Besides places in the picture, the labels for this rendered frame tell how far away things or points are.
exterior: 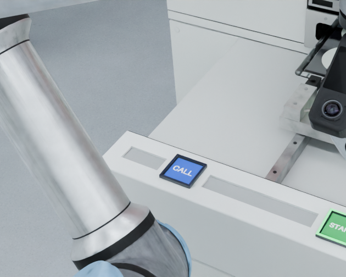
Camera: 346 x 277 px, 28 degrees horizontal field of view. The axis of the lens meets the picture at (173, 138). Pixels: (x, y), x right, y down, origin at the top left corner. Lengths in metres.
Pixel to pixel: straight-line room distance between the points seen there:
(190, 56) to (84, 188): 0.98
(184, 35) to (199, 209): 0.77
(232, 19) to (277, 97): 0.27
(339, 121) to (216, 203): 0.34
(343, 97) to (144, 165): 0.44
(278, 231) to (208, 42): 0.80
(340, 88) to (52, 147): 0.33
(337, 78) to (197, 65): 1.02
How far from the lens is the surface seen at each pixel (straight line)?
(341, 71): 0.77
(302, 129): 1.31
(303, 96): 1.32
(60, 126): 0.82
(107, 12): 3.44
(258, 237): 1.02
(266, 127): 1.38
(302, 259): 1.01
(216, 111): 1.42
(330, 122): 0.75
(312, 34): 1.54
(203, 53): 1.73
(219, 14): 1.64
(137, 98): 2.84
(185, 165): 1.09
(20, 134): 0.83
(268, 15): 1.58
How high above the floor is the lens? 1.71
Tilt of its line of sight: 41 degrees down
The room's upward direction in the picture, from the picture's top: 6 degrees counter-clockwise
